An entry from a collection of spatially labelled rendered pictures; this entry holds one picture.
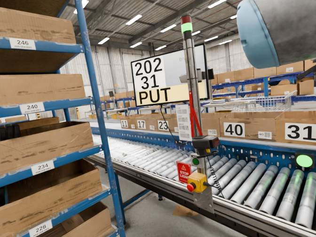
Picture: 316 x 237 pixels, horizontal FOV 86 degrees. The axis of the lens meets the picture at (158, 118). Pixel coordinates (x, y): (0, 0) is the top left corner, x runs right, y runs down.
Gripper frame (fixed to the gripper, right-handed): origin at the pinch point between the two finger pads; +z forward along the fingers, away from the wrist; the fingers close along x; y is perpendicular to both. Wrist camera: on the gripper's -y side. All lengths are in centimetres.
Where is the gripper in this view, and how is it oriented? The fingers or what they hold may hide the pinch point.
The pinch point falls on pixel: (315, 94)
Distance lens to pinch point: 140.0
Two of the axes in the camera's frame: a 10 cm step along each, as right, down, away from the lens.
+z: 1.3, 9.8, 1.5
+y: 6.9, 0.2, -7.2
